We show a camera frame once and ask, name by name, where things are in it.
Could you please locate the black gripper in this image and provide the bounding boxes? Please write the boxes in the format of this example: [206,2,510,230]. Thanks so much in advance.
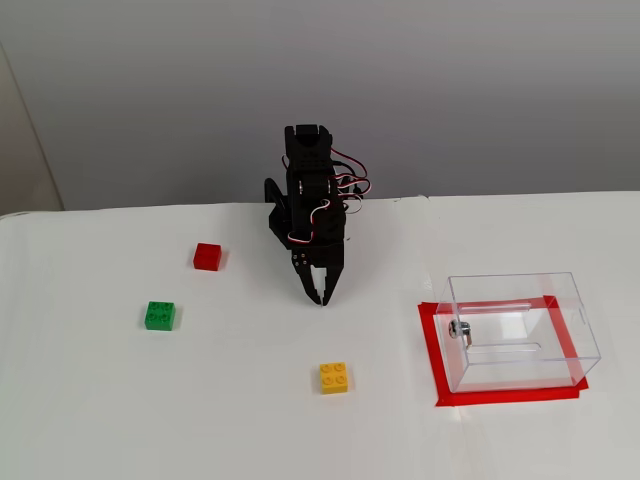
[287,199,350,307]

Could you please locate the green lego brick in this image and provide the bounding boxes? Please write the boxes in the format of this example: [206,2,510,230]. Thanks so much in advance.
[143,300,177,332]

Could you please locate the yellow lego brick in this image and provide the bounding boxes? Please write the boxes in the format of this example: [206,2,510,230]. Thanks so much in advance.
[319,361,351,397]

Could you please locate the red lego brick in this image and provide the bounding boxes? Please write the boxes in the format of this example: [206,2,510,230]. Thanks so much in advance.
[192,242,224,272]

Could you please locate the silver box lock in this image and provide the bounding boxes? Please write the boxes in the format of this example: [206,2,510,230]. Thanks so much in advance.
[448,320,476,350]

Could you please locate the transparent plastic box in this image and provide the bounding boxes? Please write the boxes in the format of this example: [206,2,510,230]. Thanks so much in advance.
[434,271,602,395]

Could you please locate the black table clamp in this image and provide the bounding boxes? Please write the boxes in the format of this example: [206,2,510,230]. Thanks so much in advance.
[263,177,291,221]

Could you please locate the red tape square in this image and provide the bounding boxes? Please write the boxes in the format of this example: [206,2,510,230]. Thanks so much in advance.
[417,294,590,409]

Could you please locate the red white servo wires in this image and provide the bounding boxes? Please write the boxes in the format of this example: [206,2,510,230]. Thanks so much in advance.
[281,148,372,246]

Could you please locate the black power cable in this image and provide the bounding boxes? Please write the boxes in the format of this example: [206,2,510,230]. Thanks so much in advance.
[332,159,372,202]

